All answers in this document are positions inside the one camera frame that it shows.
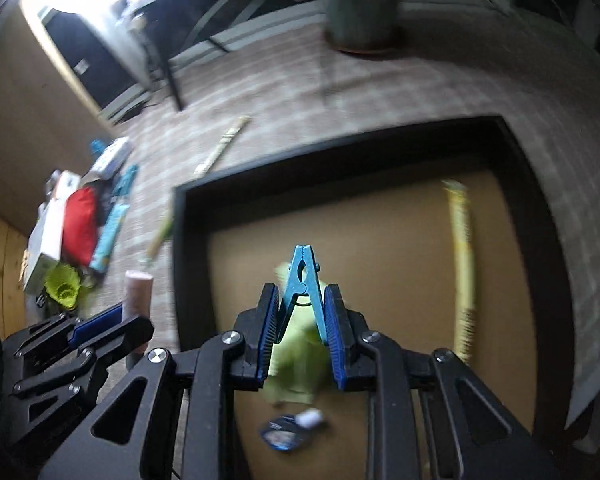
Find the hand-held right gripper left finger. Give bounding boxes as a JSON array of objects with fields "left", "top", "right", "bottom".
[{"left": 37, "top": 282, "right": 283, "bottom": 480}]

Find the black storage box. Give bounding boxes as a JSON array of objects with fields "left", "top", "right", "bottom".
[{"left": 172, "top": 116, "right": 588, "bottom": 480}]

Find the black table leg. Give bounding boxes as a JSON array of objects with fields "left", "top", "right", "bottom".
[{"left": 145, "top": 10, "right": 186, "bottom": 111}]

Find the red fabric pouch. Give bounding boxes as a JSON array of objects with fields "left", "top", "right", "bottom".
[{"left": 62, "top": 187, "right": 101, "bottom": 266}]

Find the dark cabinet front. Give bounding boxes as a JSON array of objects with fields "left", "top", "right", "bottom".
[{"left": 42, "top": 7, "right": 141, "bottom": 111}]

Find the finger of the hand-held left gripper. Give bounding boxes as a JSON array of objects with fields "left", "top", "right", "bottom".
[
  {"left": 0, "top": 315, "right": 155, "bottom": 461},
  {"left": 1, "top": 304, "right": 123, "bottom": 361}
]

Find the white dotted tissue pack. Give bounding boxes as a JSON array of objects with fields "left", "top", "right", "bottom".
[{"left": 87, "top": 137, "right": 133, "bottom": 178}]

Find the long yellow printed packet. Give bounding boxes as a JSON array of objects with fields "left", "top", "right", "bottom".
[{"left": 442, "top": 179, "right": 478, "bottom": 361}]

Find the light green cloth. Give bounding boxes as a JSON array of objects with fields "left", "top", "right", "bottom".
[{"left": 265, "top": 262, "right": 331, "bottom": 406}]

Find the white printed carton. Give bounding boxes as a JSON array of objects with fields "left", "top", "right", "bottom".
[{"left": 22, "top": 170, "right": 81, "bottom": 293}]

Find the potted plant grey pot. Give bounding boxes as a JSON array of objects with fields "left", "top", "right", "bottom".
[{"left": 192, "top": 0, "right": 600, "bottom": 56}]

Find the wooden plank board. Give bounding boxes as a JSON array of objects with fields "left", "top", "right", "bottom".
[{"left": 0, "top": 205, "right": 31, "bottom": 341}]

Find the small blue white packet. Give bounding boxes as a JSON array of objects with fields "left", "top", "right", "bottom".
[{"left": 260, "top": 410, "right": 328, "bottom": 453}]

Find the blue plastic packet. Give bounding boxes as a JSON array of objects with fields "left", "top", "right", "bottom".
[{"left": 90, "top": 162, "right": 140, "bottom": 273}]

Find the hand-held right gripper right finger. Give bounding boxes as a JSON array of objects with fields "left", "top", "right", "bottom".
[{"left": 324, "top": 284, "right": 563, "bottom": 480}]

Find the brown cabinet panel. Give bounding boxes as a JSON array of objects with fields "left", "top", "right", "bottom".
[{"left": 0, "top": 0, "right": 116, "bottom": 231}]

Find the pink cylinder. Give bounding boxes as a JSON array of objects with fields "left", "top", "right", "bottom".
[{"left": 124, "top": 269, "right": 153, "bottom": 361}]

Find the checked cloth covered desktop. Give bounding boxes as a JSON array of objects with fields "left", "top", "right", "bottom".
[{"left": 100, "top": 0, "right": 600, "bottom": 461}]

